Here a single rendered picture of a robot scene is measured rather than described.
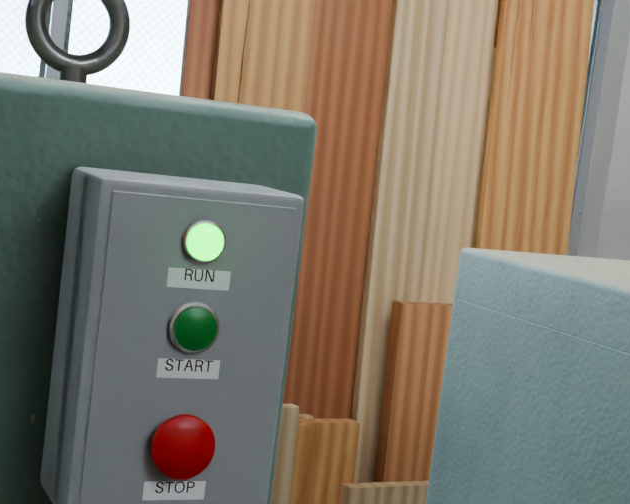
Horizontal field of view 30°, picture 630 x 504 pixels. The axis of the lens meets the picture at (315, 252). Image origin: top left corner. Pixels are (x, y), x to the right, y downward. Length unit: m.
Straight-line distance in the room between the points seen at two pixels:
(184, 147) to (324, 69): 1.59
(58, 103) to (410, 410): 1.71
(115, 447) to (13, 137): 0.15
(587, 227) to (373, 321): 0.72
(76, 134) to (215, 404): 0.15
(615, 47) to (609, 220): 0.39
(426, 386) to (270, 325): 1.69
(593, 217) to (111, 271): 2.27
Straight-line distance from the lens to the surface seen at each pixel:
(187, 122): 0.60
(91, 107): 0.58
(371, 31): 2.23
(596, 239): 2.74
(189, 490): 0.57
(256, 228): 0.55
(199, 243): 0.53
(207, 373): 0.55
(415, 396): 2.23
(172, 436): 0.54
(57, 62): 0.69
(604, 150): 2.74
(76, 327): 0.55
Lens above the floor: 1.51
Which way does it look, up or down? 6 degrees down
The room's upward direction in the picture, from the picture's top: 7 degrees clockwise
